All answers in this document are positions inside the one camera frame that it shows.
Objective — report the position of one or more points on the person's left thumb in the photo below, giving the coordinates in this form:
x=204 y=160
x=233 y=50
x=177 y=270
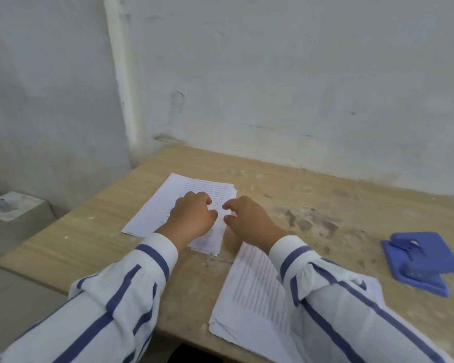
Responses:
x=212 y=217

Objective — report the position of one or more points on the thick stack of printed papers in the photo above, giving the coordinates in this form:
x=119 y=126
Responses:
x=249 y=298

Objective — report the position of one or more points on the grey concrete block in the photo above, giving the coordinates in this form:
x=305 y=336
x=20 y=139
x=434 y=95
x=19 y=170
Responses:
x=19 y=219

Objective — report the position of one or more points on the thin stack of printed papers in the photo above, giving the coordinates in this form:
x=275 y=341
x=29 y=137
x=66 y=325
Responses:
x=162 y=207

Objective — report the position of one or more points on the person's right forearm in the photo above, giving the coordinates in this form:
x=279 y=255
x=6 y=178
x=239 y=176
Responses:
x=344 y=309

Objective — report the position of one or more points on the person's right thumb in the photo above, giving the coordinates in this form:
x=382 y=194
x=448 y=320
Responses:
x=230 y=219

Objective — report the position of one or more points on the person's right hand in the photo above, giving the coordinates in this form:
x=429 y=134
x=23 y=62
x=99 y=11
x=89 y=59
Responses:
x=251 y=221

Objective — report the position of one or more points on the white wall pipe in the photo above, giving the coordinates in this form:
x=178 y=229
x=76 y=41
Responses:
x=123 y=71

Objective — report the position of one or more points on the person's left hand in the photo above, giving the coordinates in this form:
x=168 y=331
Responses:
x=189 y=219

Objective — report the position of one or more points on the small grey lump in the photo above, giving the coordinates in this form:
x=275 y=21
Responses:
x=2 y=204

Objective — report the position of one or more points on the blue hole punch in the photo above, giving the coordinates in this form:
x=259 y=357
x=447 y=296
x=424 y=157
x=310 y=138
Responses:
x=423 y=260

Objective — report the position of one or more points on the person's left forearm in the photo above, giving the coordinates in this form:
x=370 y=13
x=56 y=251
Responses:
x=98 y=309

